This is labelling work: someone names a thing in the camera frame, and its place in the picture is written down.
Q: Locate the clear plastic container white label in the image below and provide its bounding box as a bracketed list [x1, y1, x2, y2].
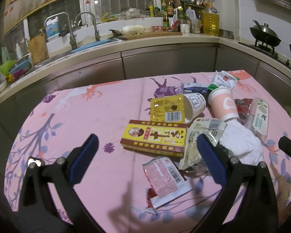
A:
[244, 97, 270, 143]

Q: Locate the white tissue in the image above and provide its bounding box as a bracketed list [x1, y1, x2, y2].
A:
[219, 119, 264, 166]

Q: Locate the beige printed snack bag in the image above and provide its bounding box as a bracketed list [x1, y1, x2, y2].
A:
[178, 118, 227, 171]

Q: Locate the red white torn wrapper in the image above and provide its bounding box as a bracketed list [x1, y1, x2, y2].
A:
[142, 156, 192, 209]

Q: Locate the pink paper cup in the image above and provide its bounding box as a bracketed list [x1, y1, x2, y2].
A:
[208, 87, 239, 122]

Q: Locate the white green snack bag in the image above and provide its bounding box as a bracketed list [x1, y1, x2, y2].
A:
[212, 70, 239, 90]

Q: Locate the yellow red spice box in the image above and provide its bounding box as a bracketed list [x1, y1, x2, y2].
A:
[120, 119, 187, 158]

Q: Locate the white paper cup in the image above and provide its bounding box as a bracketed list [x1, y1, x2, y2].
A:
[183, 93, 206, 124]

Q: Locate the yellow foil snack packet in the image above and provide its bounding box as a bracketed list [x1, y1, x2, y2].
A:
[150, 94, 185, 124]

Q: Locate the chrome kitchen faucet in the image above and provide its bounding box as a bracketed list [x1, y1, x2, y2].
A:
[43, 11, 78, 50]

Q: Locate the pink floral tablecloth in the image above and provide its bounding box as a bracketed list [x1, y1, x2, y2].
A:
[3, 69, 291, 226]

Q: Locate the gas stove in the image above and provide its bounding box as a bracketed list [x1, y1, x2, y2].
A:
[238, 40, 291, 70]

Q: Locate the steel wok with lid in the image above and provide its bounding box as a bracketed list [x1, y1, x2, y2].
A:
[250, 19, 281, 47]

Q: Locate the white plastic jug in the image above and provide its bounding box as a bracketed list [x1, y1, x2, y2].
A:
[186, 6, 200, 33]

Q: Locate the large yellow oil bottle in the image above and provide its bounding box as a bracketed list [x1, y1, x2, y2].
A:
[203, 7, 220, 36]

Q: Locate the leaning wooden board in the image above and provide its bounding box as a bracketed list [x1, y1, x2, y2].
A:
[28, 33, 49, 65]

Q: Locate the dark soy sauce bottle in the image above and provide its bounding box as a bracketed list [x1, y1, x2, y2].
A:
[163, 10, 170, 28]

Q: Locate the blue white detergent jug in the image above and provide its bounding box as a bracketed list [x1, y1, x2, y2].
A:
[46, 16, 60, 42]

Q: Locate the wooden cutting board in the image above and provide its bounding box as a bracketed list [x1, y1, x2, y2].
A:
[118, 31, 182, 41]

